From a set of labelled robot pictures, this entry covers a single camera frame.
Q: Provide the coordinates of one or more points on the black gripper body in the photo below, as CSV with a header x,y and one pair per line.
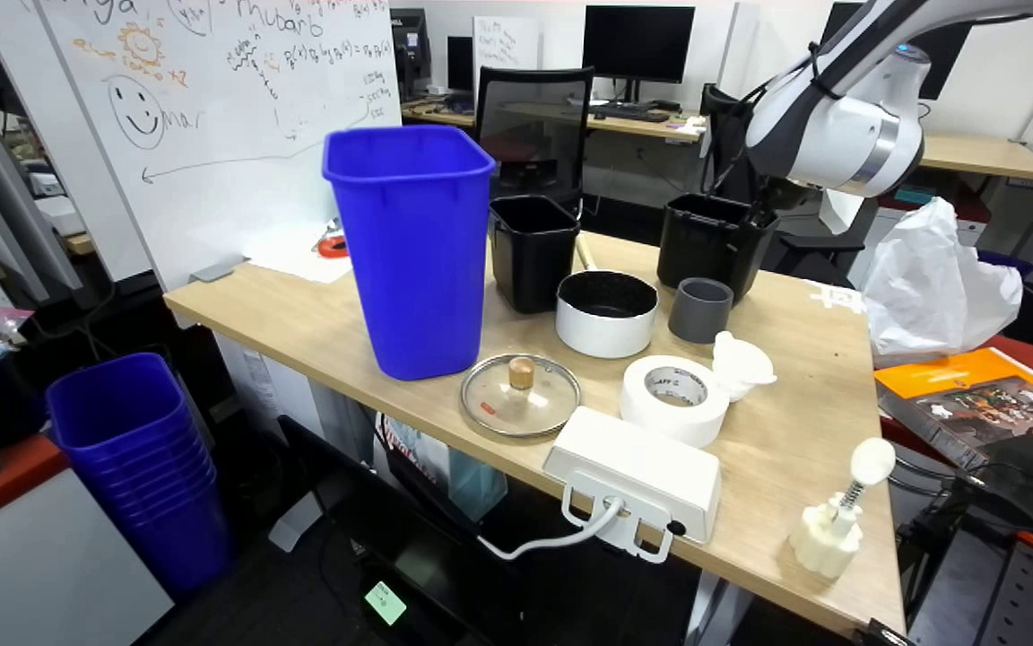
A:
x,y
783,197

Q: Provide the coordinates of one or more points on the black landfill bin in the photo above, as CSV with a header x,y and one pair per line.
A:
x,y
709,246
532,254

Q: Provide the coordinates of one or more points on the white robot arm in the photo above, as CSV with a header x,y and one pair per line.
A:
x,y
840,129

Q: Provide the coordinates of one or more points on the stack of blue bins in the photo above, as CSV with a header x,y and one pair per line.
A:
x,y
142,477

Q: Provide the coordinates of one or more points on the grey cup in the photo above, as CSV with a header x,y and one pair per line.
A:
x,y
701,312

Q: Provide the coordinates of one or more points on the white plastic bag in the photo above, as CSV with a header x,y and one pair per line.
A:
x,y
933,288

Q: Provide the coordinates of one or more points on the wooden office desk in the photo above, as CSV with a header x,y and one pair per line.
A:
x,y
982,156

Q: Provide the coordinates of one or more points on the white tape roll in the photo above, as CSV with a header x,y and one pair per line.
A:
x,y
663,414

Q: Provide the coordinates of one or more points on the black mesh office chair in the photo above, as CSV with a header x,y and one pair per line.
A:
x,y
534,121

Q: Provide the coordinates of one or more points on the orange book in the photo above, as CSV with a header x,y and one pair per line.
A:
x,y
982,400

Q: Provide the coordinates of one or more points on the small whiteboard with writing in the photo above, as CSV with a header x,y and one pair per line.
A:
x,y
502,39

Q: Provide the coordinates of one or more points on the glass lid with wooden knob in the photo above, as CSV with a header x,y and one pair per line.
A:
x,y
502,405

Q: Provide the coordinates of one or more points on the blue paper recycling bin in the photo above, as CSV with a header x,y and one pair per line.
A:
x,y
413,262

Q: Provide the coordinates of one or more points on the red tape dispenser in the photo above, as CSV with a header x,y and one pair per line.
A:
x,y
331,246

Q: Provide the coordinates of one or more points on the green label on floor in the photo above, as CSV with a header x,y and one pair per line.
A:
x,y
385,601

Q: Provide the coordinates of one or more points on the whiteboard eraser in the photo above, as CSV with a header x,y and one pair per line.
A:
x,y
216,265

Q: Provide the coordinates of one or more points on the large whiteboard with drawings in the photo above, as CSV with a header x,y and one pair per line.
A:
x,y
216,129

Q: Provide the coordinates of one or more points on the white cabinet with red top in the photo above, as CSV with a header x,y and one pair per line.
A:
x,y
15,562

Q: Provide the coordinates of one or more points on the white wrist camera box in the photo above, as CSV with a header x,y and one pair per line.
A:
x,y
840,208

